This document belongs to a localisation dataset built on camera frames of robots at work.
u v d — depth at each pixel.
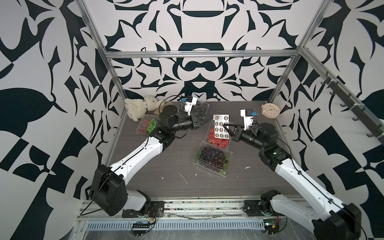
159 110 0.54
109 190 0.40
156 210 0.74
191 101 0.65
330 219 0.39
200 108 1.06
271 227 0.71
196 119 0.60
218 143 0.91
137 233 0.69
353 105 0.59
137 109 1.05
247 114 0.64
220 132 0.72
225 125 0.70
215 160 0.83
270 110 1.12
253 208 0.75
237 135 0.62
